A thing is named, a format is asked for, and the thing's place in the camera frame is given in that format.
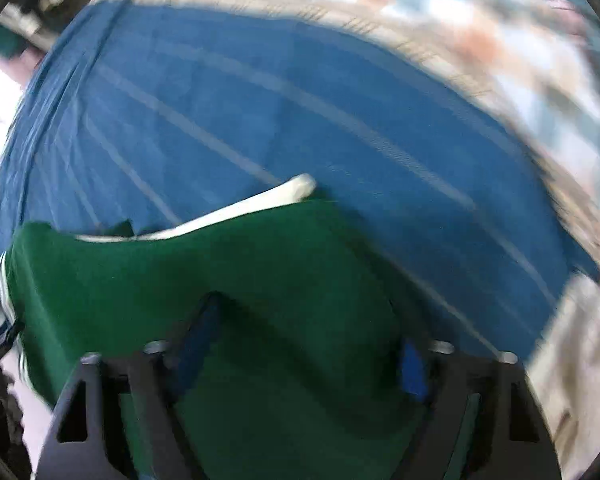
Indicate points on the blue striped bed sheet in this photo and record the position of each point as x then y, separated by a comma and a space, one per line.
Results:
280, 110

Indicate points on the green varsity jacket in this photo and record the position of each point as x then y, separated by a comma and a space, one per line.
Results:
280, 270

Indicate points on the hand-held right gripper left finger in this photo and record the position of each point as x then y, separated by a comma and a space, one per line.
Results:
200, 355

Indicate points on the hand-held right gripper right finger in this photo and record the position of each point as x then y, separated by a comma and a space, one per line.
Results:
414, 372

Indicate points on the white fleece garment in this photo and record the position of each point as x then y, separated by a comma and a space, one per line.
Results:
575, 360

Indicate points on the plaid quilt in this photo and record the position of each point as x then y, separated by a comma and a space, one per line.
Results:
480, 35

